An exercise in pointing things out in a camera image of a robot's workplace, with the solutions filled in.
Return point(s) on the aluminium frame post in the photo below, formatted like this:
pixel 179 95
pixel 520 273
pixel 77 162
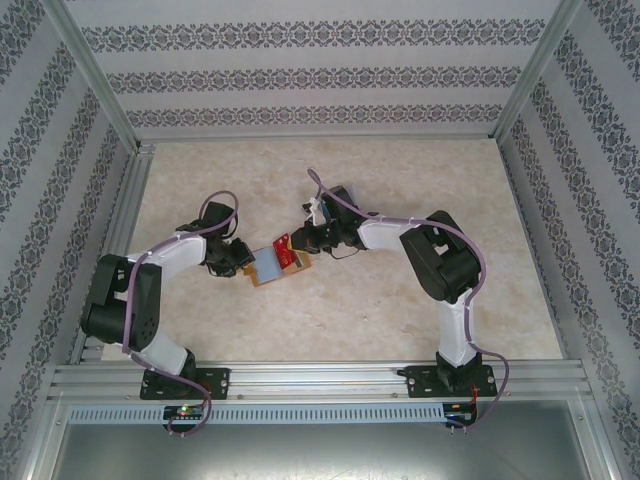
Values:
pixel 93 70
pixel 536 70

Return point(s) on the aluminium mounting rail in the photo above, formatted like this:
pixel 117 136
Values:
pixel 315 380

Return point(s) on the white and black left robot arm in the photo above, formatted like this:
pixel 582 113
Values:
pixel 175 255

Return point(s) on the thin aluminium frame bar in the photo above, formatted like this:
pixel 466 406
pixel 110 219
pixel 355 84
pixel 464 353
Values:
pixel 320 138

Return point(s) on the grey credit card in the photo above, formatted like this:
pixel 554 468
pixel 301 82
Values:
pixel 267 267

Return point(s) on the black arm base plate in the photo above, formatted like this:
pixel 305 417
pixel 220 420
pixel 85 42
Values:
pixel 220 382
pixel 417 382

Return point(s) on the orange card holder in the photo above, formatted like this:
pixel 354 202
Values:
pixel 302 265

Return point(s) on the grooved aluminium side rail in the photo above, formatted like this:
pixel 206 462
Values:
pixel 131 200

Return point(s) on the grey sheet metal panel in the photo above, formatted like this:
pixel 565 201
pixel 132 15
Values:
pixel 320 450

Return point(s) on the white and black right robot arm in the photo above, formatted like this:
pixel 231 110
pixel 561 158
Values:
pixel 385 232

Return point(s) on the blue credit card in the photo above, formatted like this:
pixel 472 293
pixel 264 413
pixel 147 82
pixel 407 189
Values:
pixel 325 212

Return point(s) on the small controller circuit board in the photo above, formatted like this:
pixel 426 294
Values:
pixel 460 415
pixel 185 412

